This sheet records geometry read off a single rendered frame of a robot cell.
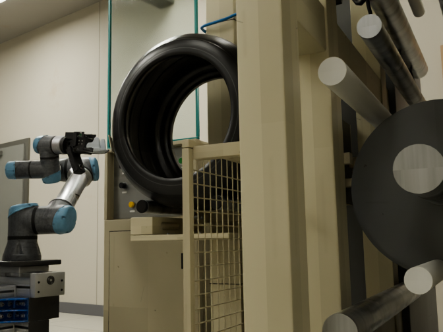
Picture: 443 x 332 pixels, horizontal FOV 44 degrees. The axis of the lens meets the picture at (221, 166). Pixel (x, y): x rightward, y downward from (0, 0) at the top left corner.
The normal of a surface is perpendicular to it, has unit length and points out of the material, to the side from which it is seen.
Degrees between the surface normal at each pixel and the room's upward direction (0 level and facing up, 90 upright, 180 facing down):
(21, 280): 90
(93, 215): 90
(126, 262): 90
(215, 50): 82
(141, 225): 90
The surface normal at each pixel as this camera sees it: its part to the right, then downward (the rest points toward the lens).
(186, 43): -0.42, -0.29
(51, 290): 0.79, -0.10
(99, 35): -0.61, -0.10
